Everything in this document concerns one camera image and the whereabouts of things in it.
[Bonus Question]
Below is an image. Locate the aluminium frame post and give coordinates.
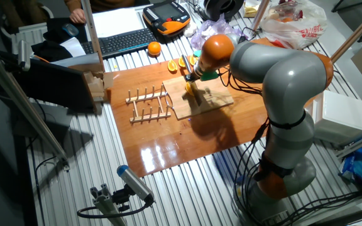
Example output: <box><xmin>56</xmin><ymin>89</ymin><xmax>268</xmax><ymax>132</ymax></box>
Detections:
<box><xmin>80</xmin><ymin>0</ymin><xmax>105</xmax><ymax>73</ymax></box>
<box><xmin>250</xmin><ymin>0</ymin><xmax>270</xmax><ymax>34</ymax></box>
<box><xmin>330</xmin><ymin>1</ymin><xmax>362</xmax><ymax>63</ymax></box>
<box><xmin>0</xmin><ymin>43</ymin><xmax>70</xmax><ymax>172</ymax></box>
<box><xmin>336</xmin><ymin>128</ymin><xmax>362</xmax><ymax>159</ymax></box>

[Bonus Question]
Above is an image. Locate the black monitor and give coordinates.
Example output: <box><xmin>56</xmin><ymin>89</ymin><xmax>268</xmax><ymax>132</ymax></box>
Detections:
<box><xmin>0</xmin><ymin>50</ymin><xmax>97</xmax><ymax>114</ymax></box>

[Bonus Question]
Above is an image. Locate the steel cleaver knife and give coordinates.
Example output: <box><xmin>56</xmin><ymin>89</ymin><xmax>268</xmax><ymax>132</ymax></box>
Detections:
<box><xmin>181</xmin><ymin>53</ymin><xmax>204</xmax><ymax>107</ymax></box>

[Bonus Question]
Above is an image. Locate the black camera cable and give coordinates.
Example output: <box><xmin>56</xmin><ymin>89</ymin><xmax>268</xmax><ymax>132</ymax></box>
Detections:
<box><xmin>76</xmin><ymin>196</ymin><xmax>155</xmax><ymax>219</ymax></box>

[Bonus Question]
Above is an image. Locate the wooden peg dish rack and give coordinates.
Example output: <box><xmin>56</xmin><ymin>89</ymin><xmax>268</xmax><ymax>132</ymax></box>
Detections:
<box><xmin>124</xmin><ymin>84</ymin><xmax>172</xmax><ymax>124</ymax></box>

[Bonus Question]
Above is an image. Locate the white plastic bag red print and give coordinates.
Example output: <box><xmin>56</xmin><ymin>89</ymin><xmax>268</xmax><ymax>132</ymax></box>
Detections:
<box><xmin>259</xmin><ymin>0</ymin><xmax>329</xmax><ymax>51</ymax></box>

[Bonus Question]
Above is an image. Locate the purple plastic bag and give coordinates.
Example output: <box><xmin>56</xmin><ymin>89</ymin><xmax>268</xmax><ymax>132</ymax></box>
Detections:
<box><xmin>190</xmin><ymin>14</ymin><xmax>248</xmax><ymax>51</ymax></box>

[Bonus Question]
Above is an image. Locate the yellow packet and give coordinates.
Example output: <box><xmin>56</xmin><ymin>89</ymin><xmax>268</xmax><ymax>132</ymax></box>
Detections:
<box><xmin>243</xmin><ymin>0</ymin><xmax>263</xmax><ymax>18</ymax></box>

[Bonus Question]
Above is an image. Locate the person torso brown sweater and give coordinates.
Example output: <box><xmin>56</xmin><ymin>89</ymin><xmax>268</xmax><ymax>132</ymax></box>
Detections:
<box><xmin>86</xmin><ymin>0</ymin><xmax>150</xmax><ymax>13</ymax></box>

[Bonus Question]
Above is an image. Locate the black keyboard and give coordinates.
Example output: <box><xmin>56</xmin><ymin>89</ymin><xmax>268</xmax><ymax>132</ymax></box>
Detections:
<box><xmin>80</xmin><ymin>28</ymin><xmax>158</xmax><ymax>60</ymax></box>

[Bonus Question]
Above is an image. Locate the silver camera blue end cap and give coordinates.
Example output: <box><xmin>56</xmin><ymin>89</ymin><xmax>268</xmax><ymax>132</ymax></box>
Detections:
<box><xmin>116</xmin><ymin>164</ymin><xmax>155</xmax><ymax>205</ymax></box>

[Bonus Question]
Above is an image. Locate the white crumpled tissue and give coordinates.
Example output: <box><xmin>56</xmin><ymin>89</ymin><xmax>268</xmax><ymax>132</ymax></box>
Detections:
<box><xmin>183</xmin><ymin>21</ymin><xmax>198</xmax><ymax>38</ymax></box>

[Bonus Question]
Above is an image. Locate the large white paper sheet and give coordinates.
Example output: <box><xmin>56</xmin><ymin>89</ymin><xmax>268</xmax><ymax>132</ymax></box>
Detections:
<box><xmin>88</xmin><ymin>8</ymin><xmax>146</xmax><ymax>38</ymax></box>

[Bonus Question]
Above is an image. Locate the white slatted chair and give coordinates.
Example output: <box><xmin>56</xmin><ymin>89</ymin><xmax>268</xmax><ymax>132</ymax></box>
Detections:
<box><xmin>0</xmin><ymin>6</ymin><xmax>55</xmax><ymax>48</ymax></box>

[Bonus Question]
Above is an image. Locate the black spool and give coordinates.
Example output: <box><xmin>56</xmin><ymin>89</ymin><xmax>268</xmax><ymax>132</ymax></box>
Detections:
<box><xmin>203</xmin><ymin>0</ymin><xmax>244</xmax><ymax>22</ymax></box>

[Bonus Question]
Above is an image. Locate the whole orange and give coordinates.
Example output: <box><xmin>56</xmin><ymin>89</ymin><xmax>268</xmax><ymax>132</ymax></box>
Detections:
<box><xmin>147</xmin><ymin>41</ymin><xmax>162</xmax><ymax>57</ymax></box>

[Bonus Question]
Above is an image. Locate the bare hand of bystander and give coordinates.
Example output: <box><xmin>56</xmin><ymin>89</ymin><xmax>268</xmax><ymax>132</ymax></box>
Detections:
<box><xmin>69</xmin><ymin>8</ymin><xmax>87</xmax><ymax>24</ymax></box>

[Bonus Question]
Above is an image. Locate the white box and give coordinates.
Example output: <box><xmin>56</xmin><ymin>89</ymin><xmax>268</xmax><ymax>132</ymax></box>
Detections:
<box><xmin>306</xmin><ymin>90</ymin><xmax>362</xmax><ymax>146</ymax></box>

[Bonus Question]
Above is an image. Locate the brown sleeved forearm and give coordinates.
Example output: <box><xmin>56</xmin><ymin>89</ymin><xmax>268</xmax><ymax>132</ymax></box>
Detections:
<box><xmin>63</xmin><ymin>0</ymin><xmax>83</xmax><ymax>12</ymax></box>

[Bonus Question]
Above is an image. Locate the black orange teach pendant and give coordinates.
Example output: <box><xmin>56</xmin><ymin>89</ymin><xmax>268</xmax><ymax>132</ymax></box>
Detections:
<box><xmin>142</xmin><ymin>0</ymin><xmax>192</xmax><ymax>37</ymax></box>

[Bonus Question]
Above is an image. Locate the small white paper sheet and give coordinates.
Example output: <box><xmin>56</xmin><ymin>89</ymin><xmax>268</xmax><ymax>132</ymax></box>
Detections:
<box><xmin>60</xmin><ymin>36</ymin><xmax>87</xmax><ymax>58</ymax></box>

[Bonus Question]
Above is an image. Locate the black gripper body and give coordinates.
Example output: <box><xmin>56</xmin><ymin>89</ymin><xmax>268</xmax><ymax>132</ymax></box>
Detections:
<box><xmin>185</xmin><ymin>71</ymin><xmax>204</xmax><ymax>83</ymax></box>

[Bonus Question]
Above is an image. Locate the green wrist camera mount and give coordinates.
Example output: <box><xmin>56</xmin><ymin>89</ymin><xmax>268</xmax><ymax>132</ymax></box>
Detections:
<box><xmin>199</xmin><ymin>70</ymin><xmax>219</xmax><ymax>82</ymax></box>

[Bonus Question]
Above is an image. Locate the dark computer mouse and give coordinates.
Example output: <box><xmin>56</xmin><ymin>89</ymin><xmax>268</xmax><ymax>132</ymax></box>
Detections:
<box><xmin>62</xmin><ymin>23</ymin><xmax>80</xmax><ymax>38</ymax></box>

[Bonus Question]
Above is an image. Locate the brown cardboard box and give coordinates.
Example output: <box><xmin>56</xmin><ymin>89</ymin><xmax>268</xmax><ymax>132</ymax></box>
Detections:
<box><xmin>52</xmin><ymin>52</ymin><xmax>114</xmax><ymax>103</ymax></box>

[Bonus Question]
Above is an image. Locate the aluminium camera mount profile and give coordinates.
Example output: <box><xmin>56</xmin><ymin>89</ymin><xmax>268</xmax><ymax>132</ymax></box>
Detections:
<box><xmin>89</xmin><ymin>183</ymin><xmax>128</xmax><ymax>226</ymax></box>

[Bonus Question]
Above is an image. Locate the black cloth bag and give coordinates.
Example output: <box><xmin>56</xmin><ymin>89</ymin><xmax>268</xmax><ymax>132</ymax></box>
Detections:
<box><xmin>31</xmin><ymin>17</ymin><xmax>89</xmax><ymax>63</ymax></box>

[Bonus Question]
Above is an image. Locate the bamboo cutting board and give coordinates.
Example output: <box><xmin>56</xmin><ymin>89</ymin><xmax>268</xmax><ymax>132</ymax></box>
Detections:
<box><xmin>162</xmin><ymin>75</ymin><xmax>234</xmax><ymax>121</ymax></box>

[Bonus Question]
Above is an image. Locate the large brown wooden board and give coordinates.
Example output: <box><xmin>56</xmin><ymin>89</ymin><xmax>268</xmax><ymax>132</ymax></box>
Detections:
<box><xmin>107</xmin><ymin>37</ymin><xmax>315</xmax><ymax>178</ymax></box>

